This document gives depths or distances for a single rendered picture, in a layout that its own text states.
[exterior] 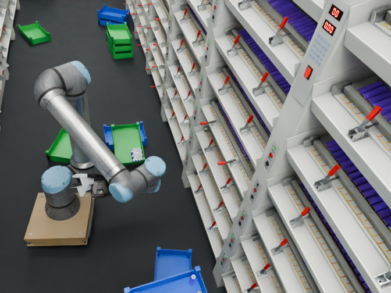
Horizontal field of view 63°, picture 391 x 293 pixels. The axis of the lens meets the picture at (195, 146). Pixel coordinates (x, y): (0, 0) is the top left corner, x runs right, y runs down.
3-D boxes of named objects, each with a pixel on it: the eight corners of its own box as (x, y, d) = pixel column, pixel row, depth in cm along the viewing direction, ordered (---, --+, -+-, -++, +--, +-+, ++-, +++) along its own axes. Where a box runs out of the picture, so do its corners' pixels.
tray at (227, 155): (244, 203, 137) (242, 192, 130) (202, 111, 176) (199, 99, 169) (288, 186, 138) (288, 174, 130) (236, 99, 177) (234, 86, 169)
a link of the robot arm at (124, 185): (20, 71, 128) (126, 198, 117) (49, 62, 136) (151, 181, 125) (21, 90, 137) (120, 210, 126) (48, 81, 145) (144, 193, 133)
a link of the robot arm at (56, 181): (39, 195, 178) (33, 174, 166) (67, 179, 188) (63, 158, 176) (56, 211, 171) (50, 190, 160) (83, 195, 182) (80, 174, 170)
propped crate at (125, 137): (144, 163, 235) (145, 159, 227) (116, 167, 229) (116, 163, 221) (138, 126, 245) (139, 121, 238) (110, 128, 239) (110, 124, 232)
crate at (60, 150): (75, 164, 225) (74, 157, 219) (47, 160, 224) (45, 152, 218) (90, 136, 246) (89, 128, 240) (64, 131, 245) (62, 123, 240)
